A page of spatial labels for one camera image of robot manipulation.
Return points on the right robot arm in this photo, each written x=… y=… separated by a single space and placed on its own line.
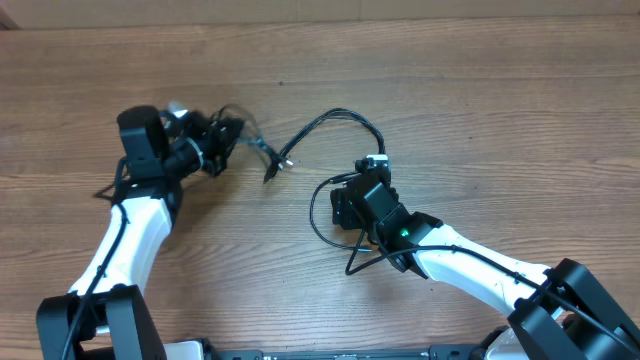
x=559 y=312

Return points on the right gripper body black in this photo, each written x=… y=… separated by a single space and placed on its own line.
x=344 y=210

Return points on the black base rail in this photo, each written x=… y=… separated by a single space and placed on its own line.
x=433 y=352

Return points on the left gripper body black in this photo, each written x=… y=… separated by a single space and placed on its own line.
x=208 y=143

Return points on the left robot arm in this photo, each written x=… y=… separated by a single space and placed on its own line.
x=104 y=314

